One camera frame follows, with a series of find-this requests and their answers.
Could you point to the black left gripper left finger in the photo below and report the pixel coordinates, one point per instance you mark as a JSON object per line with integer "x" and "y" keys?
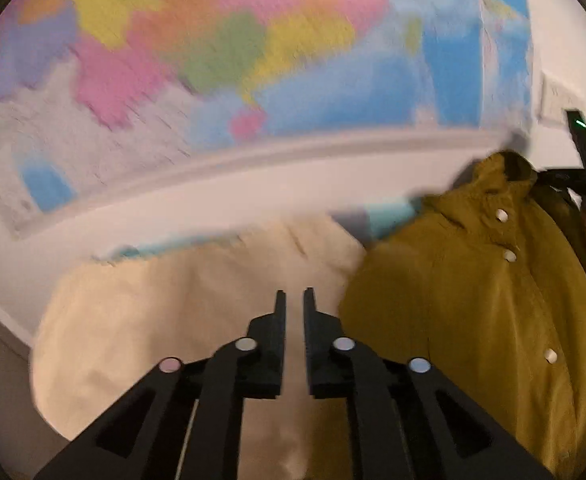
{"x": 182, "y": 420}

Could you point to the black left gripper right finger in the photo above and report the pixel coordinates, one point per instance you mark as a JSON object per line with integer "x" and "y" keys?
{"x": 407, "y": 421}

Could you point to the olive brown button jacket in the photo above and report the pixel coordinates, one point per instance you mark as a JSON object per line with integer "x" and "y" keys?
{"x": 486, "y": 286}

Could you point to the cream pillow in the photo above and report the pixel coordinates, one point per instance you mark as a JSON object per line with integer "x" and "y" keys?
{"x": 107, "y": 325}

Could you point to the turquoise bed sheet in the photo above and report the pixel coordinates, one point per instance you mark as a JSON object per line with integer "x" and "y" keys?
{"x": 365, "y": 223}

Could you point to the white wall socket panel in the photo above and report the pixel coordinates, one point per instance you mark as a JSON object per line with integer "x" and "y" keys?
{"x": 556, "y": 99}

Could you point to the colourful wall map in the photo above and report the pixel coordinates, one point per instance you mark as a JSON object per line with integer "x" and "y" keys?
{"x": 96, "y": 94}

